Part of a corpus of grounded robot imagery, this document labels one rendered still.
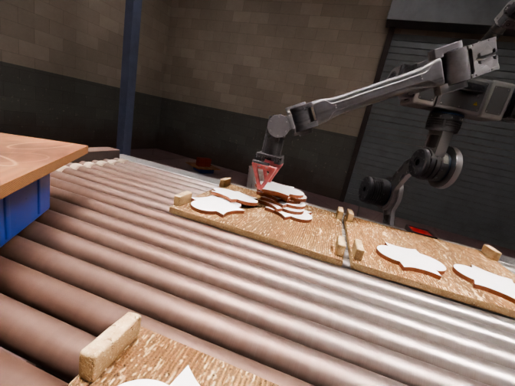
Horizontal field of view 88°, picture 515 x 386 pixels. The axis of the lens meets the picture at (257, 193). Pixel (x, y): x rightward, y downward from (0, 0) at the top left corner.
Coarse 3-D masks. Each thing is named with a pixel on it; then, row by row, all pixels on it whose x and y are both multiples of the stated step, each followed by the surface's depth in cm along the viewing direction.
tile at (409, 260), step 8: (376, 248) 63; (384, 248) 63; (392, 248) 64; (400, 248) 65; (384, 256) 59; (392, 256) 59; (400, 256) 60; (408, 256) 61; (416, 256) 62; (424, 256) 63; (400, 264) 57; (408, 264) 57; (416, 264) 57; (424, 264) 58; (432, 264) 59; (440, 264) 60; (424, 272) 56; (432, 272) 55; (440, 272) 57
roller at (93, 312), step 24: (0, 264) 36; (0, 288) 34; (24, 288) 34; (48, 288) 34; (72, 288) 35; (48, 312) 33; (72, 312) 32; (96, 312) 32; (120, 312) 32; (96, 336) 31; (168, 336) 30; (192, 336) 31; (240, 360) 29; (288, 384) 28; (312, 384) 29
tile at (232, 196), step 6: (216, 192) 75; (222, 192) 77; (228, 192) 79; (234, 192) 81; (240, 192) 84; (228, 198) 73; (234, 198) 72; (240, 198) 74; (246, 198) 77; (252, 198) 79; (246, 204) 73; (252, 204) 74
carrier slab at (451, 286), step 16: (352, 224) 79; (368, 224) 82; (352, 240) 66; (368, 240) 68; (384, 240) 71; (400, 240) 74; (416, 240) 76; (432, 240) 79; (352, 256) 58; (368, 256) 59; (432, 256) 67; (448, 256) 69; (464, 256) 72; (480, 256) 75; (368, 272) 54; (384, 272) 53; (400, 272) 55; (416, 272) 56; (448, 272) 59; (496, 272) 65; (416, 288) 52; (432, 288) 52; (448, 288) 52; (464, 288) 53; (480, 304) 50; (496, 304) 50; (512, 304) 51
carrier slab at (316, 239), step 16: (208, 192) 81; (256, 192) 92; (176, 208) 64; (256, 208) 75; (304, 208) 85; (208, 224) 62; (224, 224) 61; (240, 224) 62; (256, 224) 64; (272, 224) 66; (288, 224) 68; (304, 224) 71; (320, 224) 73; (336, 224) 76; (272, 240) 58; (288, 240) 58; (304, 240) 60; (320, 240) 62; (320, 256) 56; (336, 256) 56
